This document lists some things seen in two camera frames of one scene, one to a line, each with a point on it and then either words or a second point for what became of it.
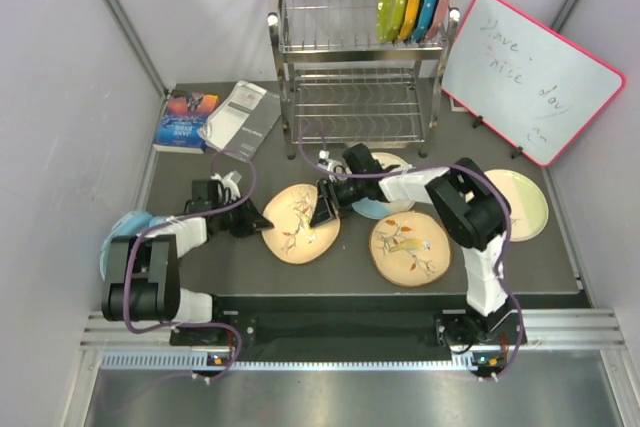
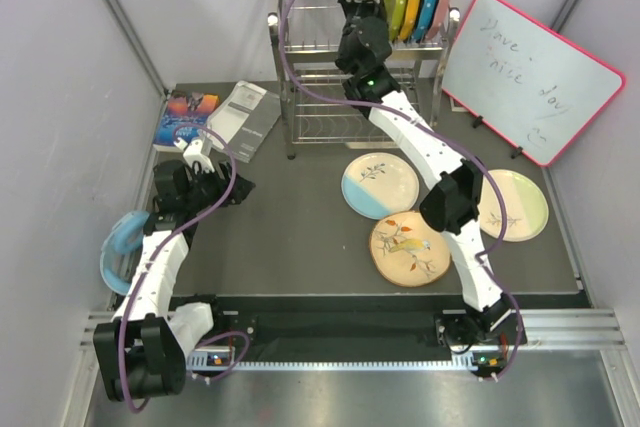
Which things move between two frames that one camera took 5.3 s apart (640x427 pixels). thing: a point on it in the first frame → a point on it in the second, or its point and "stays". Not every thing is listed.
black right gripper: x=328 y=206 → x=375 y=8
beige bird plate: x=410 y=249 stays
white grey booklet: x=241 y=120 stays
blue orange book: x=182 y=118 stays
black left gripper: x=251 y=220 → x=239 y=189
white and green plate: x=528 y=204 stays
